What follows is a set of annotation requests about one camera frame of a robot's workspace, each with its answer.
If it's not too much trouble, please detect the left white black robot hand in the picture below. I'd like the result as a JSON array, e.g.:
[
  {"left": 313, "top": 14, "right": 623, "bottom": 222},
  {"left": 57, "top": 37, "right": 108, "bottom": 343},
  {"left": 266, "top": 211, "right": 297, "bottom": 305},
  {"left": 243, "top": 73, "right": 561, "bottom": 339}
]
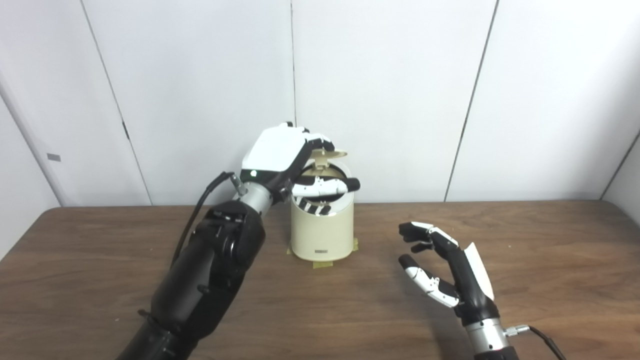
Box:
[{"left": 240, "top": 121, "right": 361, "bottom": 201}]

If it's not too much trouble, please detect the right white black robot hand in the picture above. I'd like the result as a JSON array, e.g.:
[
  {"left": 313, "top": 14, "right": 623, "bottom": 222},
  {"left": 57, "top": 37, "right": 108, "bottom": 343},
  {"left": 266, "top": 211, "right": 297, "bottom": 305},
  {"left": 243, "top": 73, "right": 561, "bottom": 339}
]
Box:
[{"left": 398, "top": 221, "right": 501, "bottom": 326}]

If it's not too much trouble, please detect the cream round bin lid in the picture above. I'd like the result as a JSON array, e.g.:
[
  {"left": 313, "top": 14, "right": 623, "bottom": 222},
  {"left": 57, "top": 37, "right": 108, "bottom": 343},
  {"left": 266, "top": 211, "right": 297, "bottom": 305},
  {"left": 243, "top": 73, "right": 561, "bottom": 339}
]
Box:
[{"left": 309, "top": 147, "right": 349, "bottom": 171}]

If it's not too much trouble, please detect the cream-colored bin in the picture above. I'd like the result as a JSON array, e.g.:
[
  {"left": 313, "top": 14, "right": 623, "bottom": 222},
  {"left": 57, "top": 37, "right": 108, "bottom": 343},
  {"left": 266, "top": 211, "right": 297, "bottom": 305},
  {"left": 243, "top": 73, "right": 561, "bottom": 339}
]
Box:
[{"left": 290, "top": 165, "right": 356, "bottom": 262}]

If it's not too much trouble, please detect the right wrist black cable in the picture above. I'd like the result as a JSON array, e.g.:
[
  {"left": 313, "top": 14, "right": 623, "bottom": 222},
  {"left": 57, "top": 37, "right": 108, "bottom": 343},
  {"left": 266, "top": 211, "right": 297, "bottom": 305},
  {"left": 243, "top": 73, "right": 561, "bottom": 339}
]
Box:
[{"left": 505, "top": 324, "right": 568, "bottom": 360}]

